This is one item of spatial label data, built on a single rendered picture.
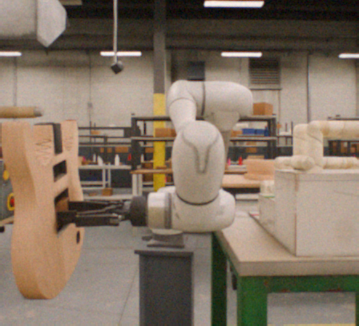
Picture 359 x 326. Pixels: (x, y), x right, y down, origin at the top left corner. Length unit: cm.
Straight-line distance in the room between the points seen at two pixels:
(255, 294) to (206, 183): 24
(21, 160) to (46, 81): 1239
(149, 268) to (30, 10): 117
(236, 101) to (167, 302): 96
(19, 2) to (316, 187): 74
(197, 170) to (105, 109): 1162
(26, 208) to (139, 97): 1146
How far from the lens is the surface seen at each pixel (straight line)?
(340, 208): 73
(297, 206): 70
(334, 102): 1342
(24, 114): 91
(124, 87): 1222
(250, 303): 72
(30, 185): 69
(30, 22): 80
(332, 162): 91
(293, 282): 73
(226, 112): 121
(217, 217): 75
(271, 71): 1272
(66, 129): 93
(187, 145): 62
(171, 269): 155
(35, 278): 73
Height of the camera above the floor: 114
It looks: 1 degrees up
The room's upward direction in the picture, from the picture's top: straight up
